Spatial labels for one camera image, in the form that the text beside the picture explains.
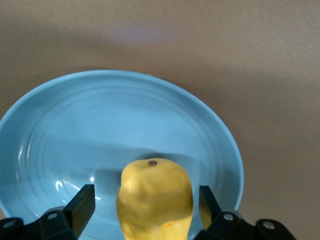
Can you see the yellow potato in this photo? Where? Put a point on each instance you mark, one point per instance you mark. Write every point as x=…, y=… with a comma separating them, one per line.
x=155, y=200

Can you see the brown table cover sheet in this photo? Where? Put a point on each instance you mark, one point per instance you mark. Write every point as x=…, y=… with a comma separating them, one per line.
x=225, y=50

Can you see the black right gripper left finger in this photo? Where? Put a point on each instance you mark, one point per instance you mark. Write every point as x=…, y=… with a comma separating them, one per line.
x=75, y=212

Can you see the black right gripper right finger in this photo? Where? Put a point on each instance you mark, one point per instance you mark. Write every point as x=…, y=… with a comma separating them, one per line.
x=225, y=225

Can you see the light blue plate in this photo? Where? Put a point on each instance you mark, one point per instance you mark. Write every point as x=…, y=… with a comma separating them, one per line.
x=100, y=125

